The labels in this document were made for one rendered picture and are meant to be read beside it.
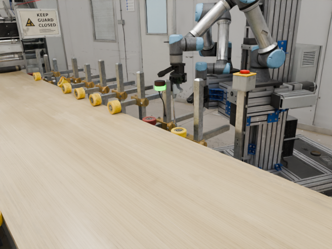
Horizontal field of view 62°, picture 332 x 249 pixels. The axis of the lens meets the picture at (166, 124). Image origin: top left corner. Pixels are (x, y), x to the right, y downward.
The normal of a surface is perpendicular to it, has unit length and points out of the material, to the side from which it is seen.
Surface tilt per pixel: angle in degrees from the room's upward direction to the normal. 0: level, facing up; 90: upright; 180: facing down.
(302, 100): 90
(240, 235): 0
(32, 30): 90
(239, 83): 90
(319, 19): 90
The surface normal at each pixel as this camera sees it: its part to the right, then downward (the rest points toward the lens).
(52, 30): 0.65, 0.25
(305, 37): -0.68, 0.28
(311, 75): 0.29, 0.33
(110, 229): -0.03, -0.93
